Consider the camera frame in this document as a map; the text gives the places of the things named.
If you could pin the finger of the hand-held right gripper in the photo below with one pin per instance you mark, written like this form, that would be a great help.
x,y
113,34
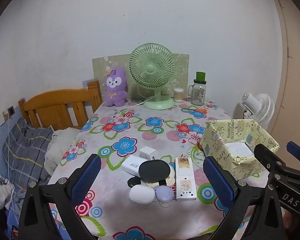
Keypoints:
x,y
298,152
265,155

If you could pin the black round pouch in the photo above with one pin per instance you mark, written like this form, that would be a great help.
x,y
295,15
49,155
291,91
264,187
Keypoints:
x,y
153,171

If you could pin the grey plaid blanket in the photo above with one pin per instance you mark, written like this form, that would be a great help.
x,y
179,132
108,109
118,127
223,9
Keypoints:
x,y
25,150

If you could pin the white crumpled cloth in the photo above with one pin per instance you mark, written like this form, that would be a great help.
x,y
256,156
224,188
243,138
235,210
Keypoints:
x,y
57,145

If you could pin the dark wall socket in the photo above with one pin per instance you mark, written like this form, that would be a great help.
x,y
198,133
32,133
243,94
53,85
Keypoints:
x,y
11,111

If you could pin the small white cube charger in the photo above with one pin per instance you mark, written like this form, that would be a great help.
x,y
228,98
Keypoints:
x,y
147,153

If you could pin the white cloth with black print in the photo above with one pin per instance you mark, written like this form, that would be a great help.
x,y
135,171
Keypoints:
x,y
0,187

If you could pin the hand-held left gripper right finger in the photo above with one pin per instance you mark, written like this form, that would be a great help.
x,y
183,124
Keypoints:
x,y
218,182

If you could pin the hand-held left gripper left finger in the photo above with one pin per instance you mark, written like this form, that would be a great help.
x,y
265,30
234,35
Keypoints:
x,y
86,177

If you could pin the glass jar mug green lid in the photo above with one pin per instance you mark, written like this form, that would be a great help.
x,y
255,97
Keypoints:
x,y
198,95

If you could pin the large white charger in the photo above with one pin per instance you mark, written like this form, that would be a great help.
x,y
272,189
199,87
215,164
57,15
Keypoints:
x,y
132,165

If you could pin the cotton swab container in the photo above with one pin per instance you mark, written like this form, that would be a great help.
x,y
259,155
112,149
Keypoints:
x,y
179,95

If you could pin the wooden bed headboard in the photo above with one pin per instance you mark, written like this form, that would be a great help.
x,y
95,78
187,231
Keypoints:
x,y
55,100

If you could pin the yellow patterned paper box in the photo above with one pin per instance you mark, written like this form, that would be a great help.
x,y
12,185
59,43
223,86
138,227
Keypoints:
x,y
220,145

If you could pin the white remote control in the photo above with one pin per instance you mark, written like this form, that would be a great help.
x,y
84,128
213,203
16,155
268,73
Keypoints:
x,y
185,180

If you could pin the blue printed bedsheet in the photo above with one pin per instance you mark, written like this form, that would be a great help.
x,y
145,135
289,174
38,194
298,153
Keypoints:
x,y
12,220

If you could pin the beige door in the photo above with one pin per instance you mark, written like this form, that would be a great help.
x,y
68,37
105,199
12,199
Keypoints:
x,y
295,67

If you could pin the green patterned board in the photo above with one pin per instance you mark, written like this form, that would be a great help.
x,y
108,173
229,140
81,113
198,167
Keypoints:
x,y
100,67

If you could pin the green desk fan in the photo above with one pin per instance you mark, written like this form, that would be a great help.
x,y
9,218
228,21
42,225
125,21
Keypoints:
x,y
150,67

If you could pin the small black key fob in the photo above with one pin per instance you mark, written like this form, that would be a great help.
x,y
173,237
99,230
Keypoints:
x,y
133,181

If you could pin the floral tablecloth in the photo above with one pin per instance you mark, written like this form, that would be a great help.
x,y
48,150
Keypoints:
x,y
150,135

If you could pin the white standing fan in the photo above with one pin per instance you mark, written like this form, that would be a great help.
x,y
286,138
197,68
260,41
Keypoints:
x,y
260,107

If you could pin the purple egg-shaped case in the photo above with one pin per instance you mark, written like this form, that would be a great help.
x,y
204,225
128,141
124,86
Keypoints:
x,y
165,193

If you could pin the white egg-shaped case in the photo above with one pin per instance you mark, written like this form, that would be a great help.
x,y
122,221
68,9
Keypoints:
x,y
141,194

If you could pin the purple plush toy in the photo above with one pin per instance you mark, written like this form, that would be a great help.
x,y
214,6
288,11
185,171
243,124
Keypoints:
x,y
115,90

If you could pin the cream round compact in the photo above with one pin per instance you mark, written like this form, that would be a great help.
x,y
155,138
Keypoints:
x,y
171,177

